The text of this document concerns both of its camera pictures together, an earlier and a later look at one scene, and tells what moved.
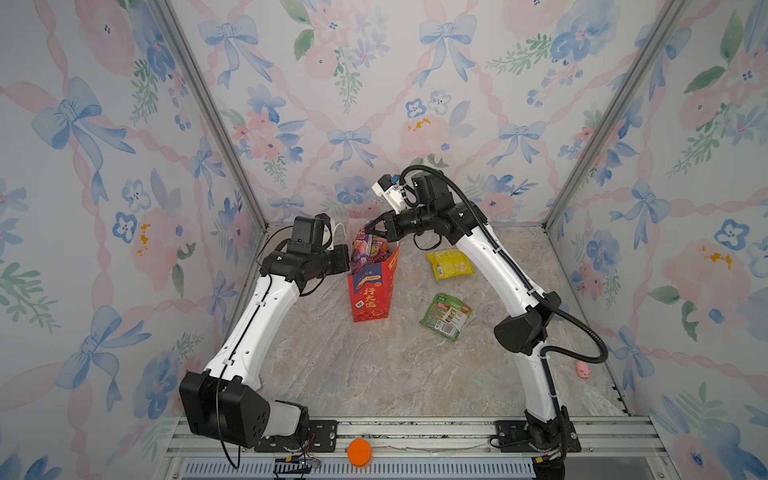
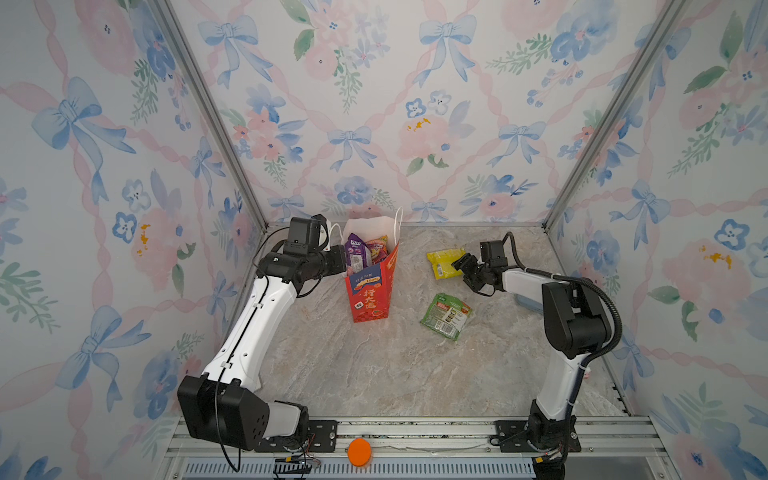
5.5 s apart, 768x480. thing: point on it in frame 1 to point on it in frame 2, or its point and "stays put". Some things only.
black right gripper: (390, 227) to (464, 264)
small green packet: (447, 316) stays put
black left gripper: (342, 257) stays put
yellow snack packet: (450, 264) stays put
